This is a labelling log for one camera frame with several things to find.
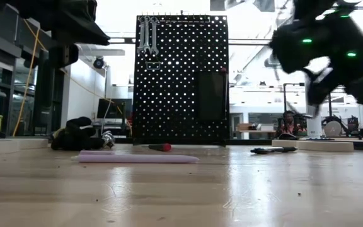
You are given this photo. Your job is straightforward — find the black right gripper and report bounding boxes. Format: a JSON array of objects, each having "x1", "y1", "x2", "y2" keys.
[{"x1": 305, "y1": 37, "x2": 363, "y2": 114}]

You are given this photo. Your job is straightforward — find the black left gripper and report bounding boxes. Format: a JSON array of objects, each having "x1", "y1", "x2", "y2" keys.
[{"x1": 11, "y1": 0, "x2": 112, "y2": 69}]

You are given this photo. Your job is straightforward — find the chrome combination wrench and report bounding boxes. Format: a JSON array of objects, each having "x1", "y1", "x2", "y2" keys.
[
  {"x1": 137, "y1": 16, "x2": 146, "y2": 55},
  {"x1": 143, "y1": 15, "x2": 152, "y2": 54},
  {"x1": 149, "y1": 16, "x2": 159, "y2": 57}
]

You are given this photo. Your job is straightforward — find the black work glove yellow cuff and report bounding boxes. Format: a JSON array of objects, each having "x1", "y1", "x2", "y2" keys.
[{"x1": 50, "y1": 116, "x2": 107, "y2": 151}]

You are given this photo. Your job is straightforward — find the black clear ballpoint pen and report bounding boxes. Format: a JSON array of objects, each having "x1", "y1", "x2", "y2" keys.
[{"x1": 250, "y1": 146, "x2": 298, "y2": 155}]

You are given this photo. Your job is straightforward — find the lavender plastic pen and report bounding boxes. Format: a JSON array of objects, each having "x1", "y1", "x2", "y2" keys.
[{"x1": 70, "y1": 149, "x2": 200, "y2": 164}]

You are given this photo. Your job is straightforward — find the wooden board right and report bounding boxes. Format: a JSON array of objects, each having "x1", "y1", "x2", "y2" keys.
[{"x1": 296, "y1": 141, "x2": 355, "y2": 153}]

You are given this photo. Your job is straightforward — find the grey round disc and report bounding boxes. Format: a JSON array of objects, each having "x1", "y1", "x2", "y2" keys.
[{"x1": 323, "y1": 120, "x2": 343, "y2": 138}]

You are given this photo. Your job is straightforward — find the black tower fan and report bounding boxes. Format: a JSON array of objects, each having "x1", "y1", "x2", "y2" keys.
[{"x1": 32, "y1": 49, "x2": 56, "y2": 137}]

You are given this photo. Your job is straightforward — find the white tower fan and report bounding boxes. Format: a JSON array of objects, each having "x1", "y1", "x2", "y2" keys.
[{"x1": 306, "y1": 105, "x2": 322, "y2": 138}]

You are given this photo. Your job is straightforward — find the black computer monitor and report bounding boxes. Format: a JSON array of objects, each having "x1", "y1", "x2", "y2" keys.
[{"x1": 96, "y1": 98, "x2": 133, "y2": 120}]

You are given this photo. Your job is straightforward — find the metal pegboard loop holder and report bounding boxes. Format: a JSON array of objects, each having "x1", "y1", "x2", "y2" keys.
[{"x1": 145, "y1": 61, "x2": 162, "y2": 71}]

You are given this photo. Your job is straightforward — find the seated person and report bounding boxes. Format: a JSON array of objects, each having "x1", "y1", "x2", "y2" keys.
[{"x1": 275, "y1": 110, "x2": 307, "y2": 139}]

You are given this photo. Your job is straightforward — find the black perforated metal pegboard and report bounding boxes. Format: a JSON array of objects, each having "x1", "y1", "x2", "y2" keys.
[{"x1": 133, "y1": 15, "x2": 230, "y2": 146}]

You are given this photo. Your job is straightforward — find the black pegboard storage bin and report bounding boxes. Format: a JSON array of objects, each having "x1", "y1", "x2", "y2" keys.
[{"x1": 197, "y1": 71, "x2": 229, "y2": 122}]

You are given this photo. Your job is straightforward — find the round black wall camera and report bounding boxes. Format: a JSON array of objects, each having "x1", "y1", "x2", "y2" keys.
[{"x1": 92, "y1": 55, "x2": 106, "y2": 70}]

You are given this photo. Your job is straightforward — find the yellow cable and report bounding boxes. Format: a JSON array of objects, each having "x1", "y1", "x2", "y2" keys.
[{"x1": 11, "y1": 19, "x2": 134, "y2": 137}]

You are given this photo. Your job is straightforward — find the black pipe frame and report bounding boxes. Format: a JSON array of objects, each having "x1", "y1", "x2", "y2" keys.
[{"x1": 283, "y1": 82, "x2": 305, "y2": 112}]

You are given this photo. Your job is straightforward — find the metal pegboard hook rail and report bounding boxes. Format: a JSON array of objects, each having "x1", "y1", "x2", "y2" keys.
[{"x1": 136, "y1": 14, "x2": 211, "y2": 26}]

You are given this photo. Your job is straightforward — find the black aluminium table frame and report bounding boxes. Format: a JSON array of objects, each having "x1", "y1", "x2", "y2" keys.
[{"x1": 47, "y1": 137, "x2": 363, "y2": 152}]

